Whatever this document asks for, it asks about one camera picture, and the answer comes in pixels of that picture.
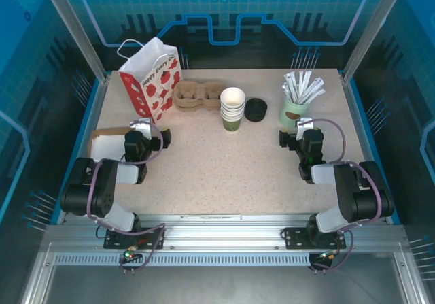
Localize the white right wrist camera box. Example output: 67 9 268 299
296 117 315 140

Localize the white paper napkin stack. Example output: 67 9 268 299
90 134 126 159

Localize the aluminium mounting rail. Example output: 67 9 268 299
43 213 408 250

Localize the brown cardboard napkin tray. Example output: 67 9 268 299
88 126 129 162

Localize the pale green ceramic mug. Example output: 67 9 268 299
279 98 311 129

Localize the slotted grey cable duct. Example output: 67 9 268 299
53 253 312 267

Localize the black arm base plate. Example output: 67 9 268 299
283 227 347 250
103 227 167 250

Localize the white red paper gift bag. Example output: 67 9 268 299
117 37 184 125

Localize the aluminium frame post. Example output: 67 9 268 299
341 0 399 83
37 0 112 83

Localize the small lit connector board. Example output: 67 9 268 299
122 246 143 261
317 250 342 263

